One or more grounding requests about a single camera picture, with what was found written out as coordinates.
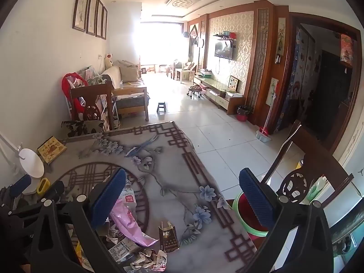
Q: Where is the colourful framed picture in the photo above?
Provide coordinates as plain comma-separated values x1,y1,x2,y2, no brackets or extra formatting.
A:
228,75,240,92

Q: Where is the red green plastic basin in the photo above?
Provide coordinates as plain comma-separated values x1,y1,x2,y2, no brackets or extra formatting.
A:
233,192,273,241

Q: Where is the red wall hanging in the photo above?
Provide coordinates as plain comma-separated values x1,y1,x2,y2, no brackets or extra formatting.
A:
340,33,354,69

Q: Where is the green plastic bottle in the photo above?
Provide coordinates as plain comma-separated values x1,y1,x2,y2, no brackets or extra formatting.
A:
306,176,327,202

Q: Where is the round wheeled stool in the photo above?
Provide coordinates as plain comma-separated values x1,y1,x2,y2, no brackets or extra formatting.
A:
187,85,203,99

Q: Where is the beige sofa pillow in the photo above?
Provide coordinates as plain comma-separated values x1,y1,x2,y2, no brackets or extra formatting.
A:
119,60,140,83

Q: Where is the blue cartoon printed curtain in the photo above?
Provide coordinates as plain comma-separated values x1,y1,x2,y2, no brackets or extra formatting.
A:
274,25,316,134

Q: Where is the floral printed tablecloth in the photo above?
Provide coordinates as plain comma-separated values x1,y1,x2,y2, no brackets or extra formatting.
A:
0,121,258,273

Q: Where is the rectangular ceiling light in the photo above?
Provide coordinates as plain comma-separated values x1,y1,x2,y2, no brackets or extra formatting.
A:
172,0,203,8

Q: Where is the framed wall picture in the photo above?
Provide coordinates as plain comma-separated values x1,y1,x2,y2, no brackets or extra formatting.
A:
86,0,99,36
101,6,108,40
72,0,91,32
96,0,104,38

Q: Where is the gold printed book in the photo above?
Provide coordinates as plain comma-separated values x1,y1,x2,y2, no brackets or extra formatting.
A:
38,136,68,165

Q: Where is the broom with dustpan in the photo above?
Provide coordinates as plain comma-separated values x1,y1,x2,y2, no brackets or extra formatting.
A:
256,92,278,141

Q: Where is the pink floral plastic bag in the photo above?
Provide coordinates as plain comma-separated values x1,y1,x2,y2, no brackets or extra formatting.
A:
109,199,160,248

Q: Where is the white paper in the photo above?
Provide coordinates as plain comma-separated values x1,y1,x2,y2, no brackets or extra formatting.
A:
131,247,168,272
106,223,123,243

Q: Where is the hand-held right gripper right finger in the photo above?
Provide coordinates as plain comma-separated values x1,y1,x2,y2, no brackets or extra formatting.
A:
238,167,334,273

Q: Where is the dark entrance door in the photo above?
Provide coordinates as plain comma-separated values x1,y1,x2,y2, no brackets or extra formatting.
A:
316,48,353,140

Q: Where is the television cabinet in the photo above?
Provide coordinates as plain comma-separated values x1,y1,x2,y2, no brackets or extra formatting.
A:
193,72,245,116

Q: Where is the white desk lamp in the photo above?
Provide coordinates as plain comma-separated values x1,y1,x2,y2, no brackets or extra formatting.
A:
0,133,46,196

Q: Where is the wooden frame sofa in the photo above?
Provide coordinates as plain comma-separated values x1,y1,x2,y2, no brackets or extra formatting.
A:
101,60,150,121

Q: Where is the clear plastic water bottle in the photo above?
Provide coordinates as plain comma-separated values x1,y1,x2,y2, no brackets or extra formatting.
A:
118,179,138,228

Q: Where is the wall shelf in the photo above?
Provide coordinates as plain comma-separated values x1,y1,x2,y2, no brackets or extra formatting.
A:
213,31,238,47

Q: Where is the yellow tape dispenser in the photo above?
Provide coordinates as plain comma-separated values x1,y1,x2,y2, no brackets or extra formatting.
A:
36,178,51,196

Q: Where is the wall television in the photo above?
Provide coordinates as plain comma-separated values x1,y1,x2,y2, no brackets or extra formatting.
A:
215,40,234,60

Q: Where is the carved wooden dining chair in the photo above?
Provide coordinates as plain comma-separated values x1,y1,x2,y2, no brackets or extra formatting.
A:
254,119,354,205

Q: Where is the white side table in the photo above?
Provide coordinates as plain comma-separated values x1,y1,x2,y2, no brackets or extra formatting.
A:
175,68,197,83

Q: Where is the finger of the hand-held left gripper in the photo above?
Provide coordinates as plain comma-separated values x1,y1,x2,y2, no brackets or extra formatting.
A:
0,174,32,205
34,180,66,205

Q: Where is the red bag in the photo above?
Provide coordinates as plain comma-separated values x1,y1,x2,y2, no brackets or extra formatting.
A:
62,73,88,114

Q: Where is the floral seat cushion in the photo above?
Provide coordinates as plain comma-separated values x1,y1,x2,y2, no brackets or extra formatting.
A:
61,119,105,138

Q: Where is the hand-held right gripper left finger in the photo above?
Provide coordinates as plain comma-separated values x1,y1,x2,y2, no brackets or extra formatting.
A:
28,167,127,273

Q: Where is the dark rimmed glass tank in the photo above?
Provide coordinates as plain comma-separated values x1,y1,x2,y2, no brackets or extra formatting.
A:
330,199,364,258

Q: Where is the small flower wall picture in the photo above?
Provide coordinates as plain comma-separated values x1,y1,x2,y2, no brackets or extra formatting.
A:
267,77,278,106

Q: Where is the long hanging wall scroll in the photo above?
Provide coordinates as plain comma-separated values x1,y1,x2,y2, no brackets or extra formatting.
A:
275,17,286,64

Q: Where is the red trash bin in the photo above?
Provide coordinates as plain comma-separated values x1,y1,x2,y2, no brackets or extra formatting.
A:
237,106,252,123

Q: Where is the dark brown cigarette box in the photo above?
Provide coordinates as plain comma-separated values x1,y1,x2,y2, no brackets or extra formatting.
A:
159,221,179,253

